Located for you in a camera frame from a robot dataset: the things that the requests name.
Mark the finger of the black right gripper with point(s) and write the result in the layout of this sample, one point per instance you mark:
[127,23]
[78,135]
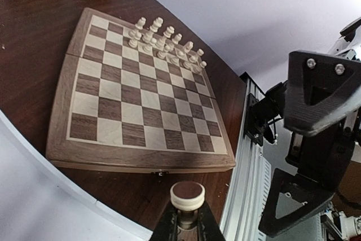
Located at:
[291,200]
[321,90]

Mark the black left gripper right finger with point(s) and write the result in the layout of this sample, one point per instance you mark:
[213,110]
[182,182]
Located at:
[207,227]

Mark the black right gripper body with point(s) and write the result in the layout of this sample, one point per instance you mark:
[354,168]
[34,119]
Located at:
[324,157]

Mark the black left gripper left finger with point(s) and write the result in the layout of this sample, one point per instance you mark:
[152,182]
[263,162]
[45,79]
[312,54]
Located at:
[167,226]

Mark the twelfth light chess piece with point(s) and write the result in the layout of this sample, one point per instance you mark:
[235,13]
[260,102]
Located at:
[187,195]

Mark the eleventh light chess piece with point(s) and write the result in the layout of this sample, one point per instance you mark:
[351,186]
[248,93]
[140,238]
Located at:
[137,27]

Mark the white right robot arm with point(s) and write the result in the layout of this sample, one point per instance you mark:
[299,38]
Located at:
[347,54]

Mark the wooden chess board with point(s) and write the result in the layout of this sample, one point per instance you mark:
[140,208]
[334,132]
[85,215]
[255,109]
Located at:
[121,109]

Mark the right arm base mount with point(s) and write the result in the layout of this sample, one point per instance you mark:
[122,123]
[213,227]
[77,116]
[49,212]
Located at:
[261,114]

